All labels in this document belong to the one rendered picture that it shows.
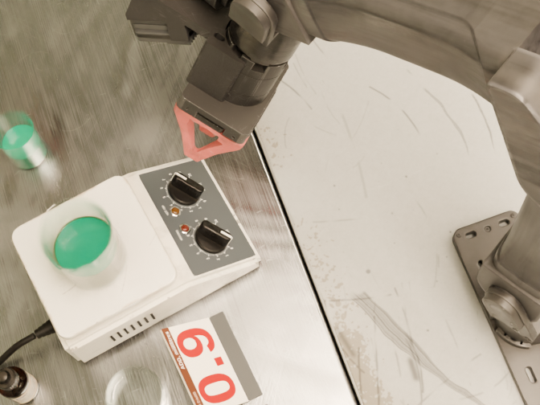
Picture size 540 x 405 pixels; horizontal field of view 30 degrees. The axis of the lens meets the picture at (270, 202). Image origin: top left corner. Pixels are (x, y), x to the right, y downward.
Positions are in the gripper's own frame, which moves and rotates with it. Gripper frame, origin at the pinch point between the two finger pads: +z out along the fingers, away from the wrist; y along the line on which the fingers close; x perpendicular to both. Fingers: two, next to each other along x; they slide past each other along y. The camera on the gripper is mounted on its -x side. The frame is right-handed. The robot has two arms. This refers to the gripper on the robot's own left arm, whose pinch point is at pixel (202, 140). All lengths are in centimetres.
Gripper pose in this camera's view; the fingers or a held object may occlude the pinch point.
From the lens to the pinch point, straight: 93.1
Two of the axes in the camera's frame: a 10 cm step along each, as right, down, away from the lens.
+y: -3.6, 6.8, -6.4
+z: -3.9, 5.2, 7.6
